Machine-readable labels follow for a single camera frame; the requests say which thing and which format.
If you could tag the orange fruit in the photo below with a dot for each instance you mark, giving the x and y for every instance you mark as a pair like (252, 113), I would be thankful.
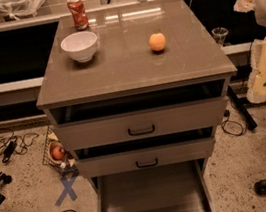
(157, 42)

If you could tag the grey drawer cabinet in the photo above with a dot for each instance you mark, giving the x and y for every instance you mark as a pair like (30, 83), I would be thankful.
(125, 64)

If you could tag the top drawer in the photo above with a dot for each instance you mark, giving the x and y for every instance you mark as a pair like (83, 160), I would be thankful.
(137, 116)

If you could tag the drawer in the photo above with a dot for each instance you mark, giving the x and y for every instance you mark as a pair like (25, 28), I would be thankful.
(137, 116)
(110, 159)
(171, 188)

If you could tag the middle drawer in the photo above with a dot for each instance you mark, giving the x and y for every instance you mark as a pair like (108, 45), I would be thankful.
(110, 159)

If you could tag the bottom drawer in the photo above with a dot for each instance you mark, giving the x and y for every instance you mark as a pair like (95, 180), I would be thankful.
(171, 188)

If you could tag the clear glass cup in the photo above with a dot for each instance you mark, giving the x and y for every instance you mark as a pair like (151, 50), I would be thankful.
(219, 35)

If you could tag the red soda can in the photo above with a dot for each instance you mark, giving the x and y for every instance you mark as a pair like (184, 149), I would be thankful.
(78, 13)

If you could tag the white ceramic bowl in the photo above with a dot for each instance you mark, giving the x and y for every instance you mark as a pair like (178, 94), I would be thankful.
(80, 46)

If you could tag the clear plastic bag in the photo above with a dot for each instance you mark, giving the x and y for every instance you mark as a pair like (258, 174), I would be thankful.
(20, 8)

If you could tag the red apple in basket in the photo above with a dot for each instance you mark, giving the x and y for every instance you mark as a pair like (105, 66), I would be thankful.
(58, 153)

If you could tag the blue tape cross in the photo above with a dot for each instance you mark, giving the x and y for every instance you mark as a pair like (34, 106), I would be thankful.
(68, 190)

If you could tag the wire basket on floor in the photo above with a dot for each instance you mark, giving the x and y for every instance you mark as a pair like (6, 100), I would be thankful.
(64, 166)

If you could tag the black power adapter with cable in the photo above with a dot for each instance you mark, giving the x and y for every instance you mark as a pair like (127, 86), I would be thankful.
(14, 144)

